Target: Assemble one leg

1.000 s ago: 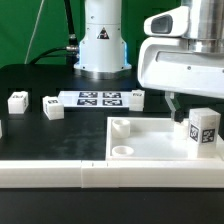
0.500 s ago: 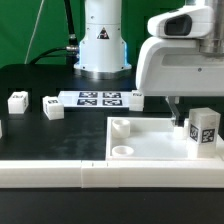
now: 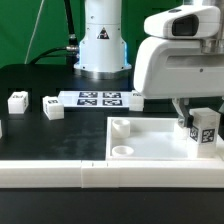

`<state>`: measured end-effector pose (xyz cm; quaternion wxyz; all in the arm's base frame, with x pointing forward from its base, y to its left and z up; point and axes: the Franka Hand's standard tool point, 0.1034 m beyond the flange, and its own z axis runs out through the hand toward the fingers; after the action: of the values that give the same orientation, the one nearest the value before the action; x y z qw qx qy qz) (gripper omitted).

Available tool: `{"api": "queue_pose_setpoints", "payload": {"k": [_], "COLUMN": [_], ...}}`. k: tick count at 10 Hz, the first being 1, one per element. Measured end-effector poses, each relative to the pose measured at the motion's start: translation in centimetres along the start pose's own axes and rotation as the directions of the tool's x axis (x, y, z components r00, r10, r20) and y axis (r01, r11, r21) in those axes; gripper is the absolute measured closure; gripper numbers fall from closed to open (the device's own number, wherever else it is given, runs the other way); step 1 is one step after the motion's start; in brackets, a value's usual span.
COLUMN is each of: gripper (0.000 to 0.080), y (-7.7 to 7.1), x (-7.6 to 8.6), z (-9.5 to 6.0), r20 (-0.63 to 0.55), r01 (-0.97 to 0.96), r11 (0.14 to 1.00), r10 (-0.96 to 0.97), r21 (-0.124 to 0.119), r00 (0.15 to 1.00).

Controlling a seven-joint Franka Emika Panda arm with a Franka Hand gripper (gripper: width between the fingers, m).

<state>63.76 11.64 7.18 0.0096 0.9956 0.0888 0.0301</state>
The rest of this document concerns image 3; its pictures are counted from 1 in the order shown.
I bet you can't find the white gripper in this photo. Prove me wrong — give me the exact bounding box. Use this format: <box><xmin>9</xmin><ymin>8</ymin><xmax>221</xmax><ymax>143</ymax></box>
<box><xmin>133</xmin><ymin>37</ymin><xmax>224</xmax><ymax>128</ymax></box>

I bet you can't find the white square tabletop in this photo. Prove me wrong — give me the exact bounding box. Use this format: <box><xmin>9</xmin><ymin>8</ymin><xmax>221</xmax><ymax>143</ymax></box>
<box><xmin>106</xmin><ymin>117</ymin><xmax>224</xmax><ymax>161</ymax></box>

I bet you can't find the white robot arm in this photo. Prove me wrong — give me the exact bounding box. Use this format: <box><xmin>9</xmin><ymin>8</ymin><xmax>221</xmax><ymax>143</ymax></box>
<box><xmin>74</xmin><ymin>0</ymin><xmax>224</xmax><ymax>127</ymax></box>

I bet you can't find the white L-shaped obstacle fence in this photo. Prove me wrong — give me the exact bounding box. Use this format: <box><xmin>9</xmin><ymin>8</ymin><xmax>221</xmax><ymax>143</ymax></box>
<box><xmin>0</xmin><ymin>121</ymin><xmax>224</xmax><ymax>189</ymax></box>

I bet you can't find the white marker base plate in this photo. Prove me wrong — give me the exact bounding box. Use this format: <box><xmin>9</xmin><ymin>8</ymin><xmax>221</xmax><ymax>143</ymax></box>
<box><xmin>58</xmin><ymin>91</ymin><xmax>129</xmax><ymax>108</ymax></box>

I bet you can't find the black cable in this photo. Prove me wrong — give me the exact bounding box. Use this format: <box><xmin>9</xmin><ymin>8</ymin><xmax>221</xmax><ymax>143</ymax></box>
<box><xmin>28</xmin><ymin>0</ymin><xmax>81</xmax><ymax>65</ymax></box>

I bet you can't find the white thin cable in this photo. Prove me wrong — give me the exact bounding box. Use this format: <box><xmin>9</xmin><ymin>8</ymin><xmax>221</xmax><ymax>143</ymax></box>
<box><xmin>24</xmin><ymin>0</ymin><xmax>46</xmax><ymax>65</ymax></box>

